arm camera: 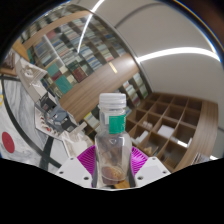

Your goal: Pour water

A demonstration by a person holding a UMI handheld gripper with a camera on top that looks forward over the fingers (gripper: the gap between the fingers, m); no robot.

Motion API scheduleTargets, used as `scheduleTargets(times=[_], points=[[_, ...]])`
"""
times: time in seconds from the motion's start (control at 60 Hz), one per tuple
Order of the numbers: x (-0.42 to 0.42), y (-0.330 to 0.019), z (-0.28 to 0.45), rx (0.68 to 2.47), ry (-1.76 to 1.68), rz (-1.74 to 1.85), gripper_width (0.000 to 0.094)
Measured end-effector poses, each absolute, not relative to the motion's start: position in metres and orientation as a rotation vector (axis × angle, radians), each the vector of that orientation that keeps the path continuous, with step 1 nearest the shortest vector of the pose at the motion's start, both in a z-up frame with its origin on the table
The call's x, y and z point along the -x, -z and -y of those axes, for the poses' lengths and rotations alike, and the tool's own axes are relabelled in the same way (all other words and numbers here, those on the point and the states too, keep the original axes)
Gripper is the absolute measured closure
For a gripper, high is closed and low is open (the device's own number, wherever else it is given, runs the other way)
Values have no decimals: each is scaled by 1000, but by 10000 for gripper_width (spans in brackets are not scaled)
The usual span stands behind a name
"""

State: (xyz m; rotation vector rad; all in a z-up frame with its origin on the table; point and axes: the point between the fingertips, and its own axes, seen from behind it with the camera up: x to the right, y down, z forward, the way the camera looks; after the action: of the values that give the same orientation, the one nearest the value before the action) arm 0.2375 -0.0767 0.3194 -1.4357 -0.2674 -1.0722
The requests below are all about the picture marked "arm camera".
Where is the wooden cubby shelf unit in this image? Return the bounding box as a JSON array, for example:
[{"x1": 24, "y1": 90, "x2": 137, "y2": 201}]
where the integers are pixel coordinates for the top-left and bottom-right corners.
[{"x1": 124, "y1": 93, "x2": 219, "y2": 173}]

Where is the clear bottle with green label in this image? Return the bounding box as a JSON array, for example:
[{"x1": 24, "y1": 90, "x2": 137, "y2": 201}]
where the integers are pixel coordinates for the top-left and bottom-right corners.
[{"x1": 94, "y1": 93, "x2": 133, "y2": 187}]

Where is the flat round red coaster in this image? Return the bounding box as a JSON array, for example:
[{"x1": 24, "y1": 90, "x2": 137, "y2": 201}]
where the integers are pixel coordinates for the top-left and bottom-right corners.
[{"x1": 1, "y1": 131, "x2": 16, "y2": 154}]

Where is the ceiling light strip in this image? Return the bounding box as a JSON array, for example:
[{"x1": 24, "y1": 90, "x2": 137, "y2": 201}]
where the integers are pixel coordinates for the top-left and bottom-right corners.
[{"x1": 135, "y1": 46, "x2": 222, "y2": 65}]

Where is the dark grey building model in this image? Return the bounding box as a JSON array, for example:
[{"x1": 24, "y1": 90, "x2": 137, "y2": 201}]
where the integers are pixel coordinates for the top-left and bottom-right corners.
[{"x1": 34, "y1": 91, "x2": 80, "y2": 135}]

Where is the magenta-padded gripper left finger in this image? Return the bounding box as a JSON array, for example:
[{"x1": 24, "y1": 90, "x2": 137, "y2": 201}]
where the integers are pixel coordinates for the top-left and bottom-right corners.
[{"x1": 54, "y1": 145, "x2": 99, "y2": 188}]

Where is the white architectural model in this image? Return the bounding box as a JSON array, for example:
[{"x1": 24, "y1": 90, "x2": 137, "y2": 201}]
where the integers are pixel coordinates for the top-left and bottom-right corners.
[{"x1": 14, "y1": 58, "x2": 48, "y2": 98}]

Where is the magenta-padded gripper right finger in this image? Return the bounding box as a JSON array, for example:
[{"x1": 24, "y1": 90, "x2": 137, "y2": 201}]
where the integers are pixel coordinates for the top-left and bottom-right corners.
[{"x1": 126, "y1": 146, "x2": 171, "y2": 188}]

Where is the brown model on wooden board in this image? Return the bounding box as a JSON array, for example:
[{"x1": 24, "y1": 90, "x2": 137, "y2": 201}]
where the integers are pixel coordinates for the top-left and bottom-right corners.
[{"x1": 0, "y1": 48, "x2": 18, "y2": 76}]

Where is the tall bookshelf with books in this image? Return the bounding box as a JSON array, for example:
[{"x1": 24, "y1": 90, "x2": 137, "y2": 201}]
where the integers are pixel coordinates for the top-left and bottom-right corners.
[
  {"x1": 83, "y1": 71, "x2": 151, "y2": 131},
  {"x1": 19, "y1": 6, "x2": 134, "y2": 98}
]

